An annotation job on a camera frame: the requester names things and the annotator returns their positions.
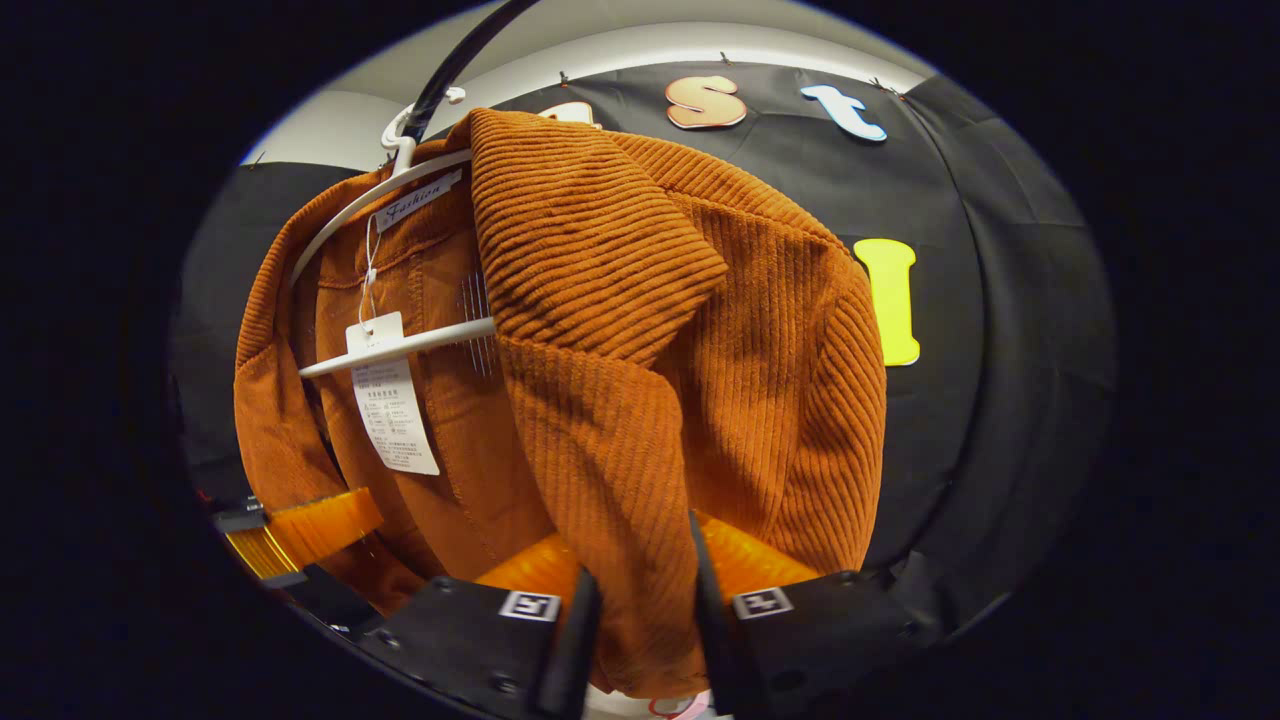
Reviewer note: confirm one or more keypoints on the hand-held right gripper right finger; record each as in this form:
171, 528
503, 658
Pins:
830, 630

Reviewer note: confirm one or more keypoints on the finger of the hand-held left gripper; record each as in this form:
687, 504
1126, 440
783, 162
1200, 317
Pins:
320, 525

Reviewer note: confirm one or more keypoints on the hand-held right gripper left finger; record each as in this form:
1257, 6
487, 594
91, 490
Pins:
470, 640

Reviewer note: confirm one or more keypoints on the white laundry hamper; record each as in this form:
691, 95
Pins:
625, 707

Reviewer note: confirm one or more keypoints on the white plastic clothes hanger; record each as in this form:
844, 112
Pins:
400, 346

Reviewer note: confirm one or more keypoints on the black clothes rail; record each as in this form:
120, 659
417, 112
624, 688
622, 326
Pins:
452, 68

